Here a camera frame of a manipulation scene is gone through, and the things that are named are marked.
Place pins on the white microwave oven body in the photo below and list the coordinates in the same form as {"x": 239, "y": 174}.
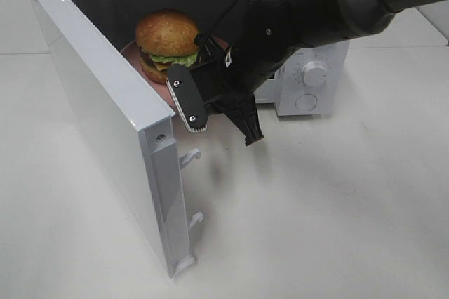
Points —
{"x": 96, "y": 38}

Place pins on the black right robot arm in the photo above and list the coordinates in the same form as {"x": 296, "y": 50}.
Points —
{"x": 324, "y": 22}

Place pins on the lower white timer knob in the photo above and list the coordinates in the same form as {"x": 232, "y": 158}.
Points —
{"x": 316, "y": 73}

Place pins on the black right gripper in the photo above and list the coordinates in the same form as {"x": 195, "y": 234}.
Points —
{"x": 227, "y": 79}

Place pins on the pink round plate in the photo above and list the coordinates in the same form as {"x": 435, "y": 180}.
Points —
{"x": 153, "y": 55}

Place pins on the white microwave door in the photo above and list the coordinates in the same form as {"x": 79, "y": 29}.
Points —
{"x": 127, "y": 124}

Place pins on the burger with lettuce and cheese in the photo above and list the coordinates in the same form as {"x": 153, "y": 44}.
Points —
{"x": 167, "y": 22}

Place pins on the round white door button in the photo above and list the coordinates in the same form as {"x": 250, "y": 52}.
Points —
{"x": 306, "y": 102}

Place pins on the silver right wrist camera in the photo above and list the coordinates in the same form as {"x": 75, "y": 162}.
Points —
{"x": 187, "y": 98}

